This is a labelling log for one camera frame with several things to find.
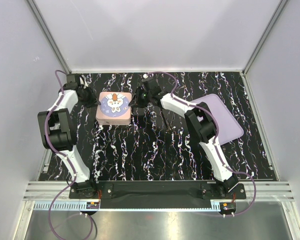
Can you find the metal tongs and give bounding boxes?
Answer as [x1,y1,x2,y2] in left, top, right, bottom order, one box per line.
[160,109,171,132]

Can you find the lavender plastic tray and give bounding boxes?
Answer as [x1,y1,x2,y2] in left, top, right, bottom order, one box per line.
[191,94,244,146]

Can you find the silver metal box lid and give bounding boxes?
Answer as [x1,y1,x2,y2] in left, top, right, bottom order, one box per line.
[95,91,133,126]

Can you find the left orange connector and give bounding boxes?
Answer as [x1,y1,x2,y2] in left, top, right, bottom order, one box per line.
[86,202,100,209]

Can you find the orange connector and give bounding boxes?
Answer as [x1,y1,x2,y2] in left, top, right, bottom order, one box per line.
[86,202,100,209]
[221,202,237,212]

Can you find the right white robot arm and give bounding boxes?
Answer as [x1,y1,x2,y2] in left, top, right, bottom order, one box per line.
[129,77,239,199]

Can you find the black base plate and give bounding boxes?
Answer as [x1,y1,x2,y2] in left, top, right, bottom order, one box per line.
[69,180,247,204]

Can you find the right orange connector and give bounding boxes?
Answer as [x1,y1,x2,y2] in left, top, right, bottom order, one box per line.
[221,202,237,212]

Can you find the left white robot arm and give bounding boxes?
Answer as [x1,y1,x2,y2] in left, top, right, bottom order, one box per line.
[37,74,100,198]

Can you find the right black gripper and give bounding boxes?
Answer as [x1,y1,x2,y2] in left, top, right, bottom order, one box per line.
[128,86,152,109]

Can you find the white cable duct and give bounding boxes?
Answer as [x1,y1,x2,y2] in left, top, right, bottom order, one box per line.
[33,199,221,212]

